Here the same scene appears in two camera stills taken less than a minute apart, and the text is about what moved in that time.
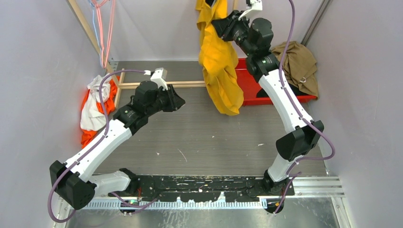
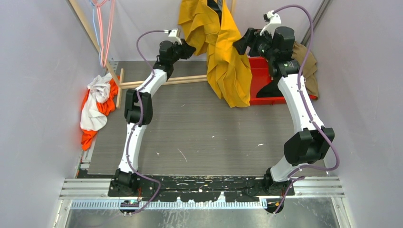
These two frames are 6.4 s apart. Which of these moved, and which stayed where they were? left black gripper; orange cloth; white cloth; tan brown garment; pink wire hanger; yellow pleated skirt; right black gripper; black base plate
Moved: right black gripper; left black gripper; yellow pleated skirt
Stayed: black base plate; tan brown garment; pink wire hanger; white cloth; orange cloth
